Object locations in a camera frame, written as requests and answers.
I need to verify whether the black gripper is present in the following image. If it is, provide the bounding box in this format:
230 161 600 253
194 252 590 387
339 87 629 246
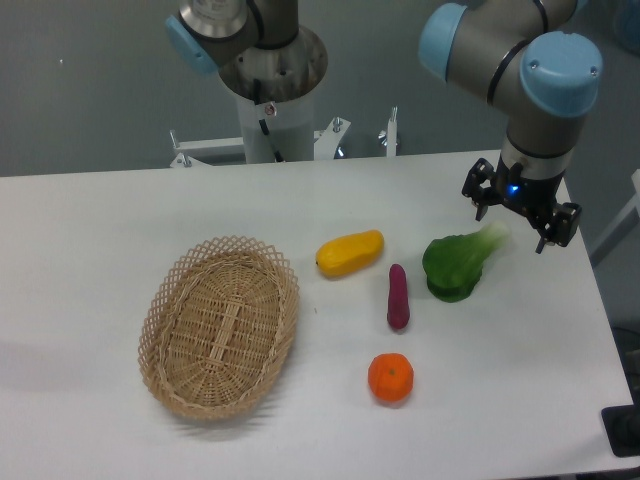
461 149 582 254

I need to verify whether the purple sweet potato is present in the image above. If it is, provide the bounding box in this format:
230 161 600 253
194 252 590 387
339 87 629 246
387 264 410 331

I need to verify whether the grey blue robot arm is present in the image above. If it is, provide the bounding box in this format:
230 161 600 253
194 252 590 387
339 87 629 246
165 1 602 246

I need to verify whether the green bok choy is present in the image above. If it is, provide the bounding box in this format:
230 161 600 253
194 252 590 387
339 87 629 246
422 221 511 303

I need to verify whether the white furniture leg right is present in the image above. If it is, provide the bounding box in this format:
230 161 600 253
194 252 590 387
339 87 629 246
589 170 639 267

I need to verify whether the yellow mango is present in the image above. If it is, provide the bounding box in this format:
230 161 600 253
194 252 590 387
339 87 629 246
315 230 385 278

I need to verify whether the blue object top right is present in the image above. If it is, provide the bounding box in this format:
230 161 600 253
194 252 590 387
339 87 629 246
613 0 640 55

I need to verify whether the orange tangerine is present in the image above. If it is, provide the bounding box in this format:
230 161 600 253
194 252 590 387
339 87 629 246
367 353 414 403

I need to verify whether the black device at table edge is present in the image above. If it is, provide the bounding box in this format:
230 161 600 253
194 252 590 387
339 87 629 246
601 405 639 458

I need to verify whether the woven wicker basket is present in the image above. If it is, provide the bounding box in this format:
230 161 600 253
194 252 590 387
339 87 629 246
138 236 299 421

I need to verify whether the black cable on pedestal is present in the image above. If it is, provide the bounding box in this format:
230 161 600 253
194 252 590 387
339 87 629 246
252 78 286 164

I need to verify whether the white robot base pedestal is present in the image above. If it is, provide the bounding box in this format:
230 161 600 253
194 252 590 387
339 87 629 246
219 26 328 156

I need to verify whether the white metal mounting frame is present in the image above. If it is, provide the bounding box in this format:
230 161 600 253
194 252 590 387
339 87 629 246
168 105 401 169

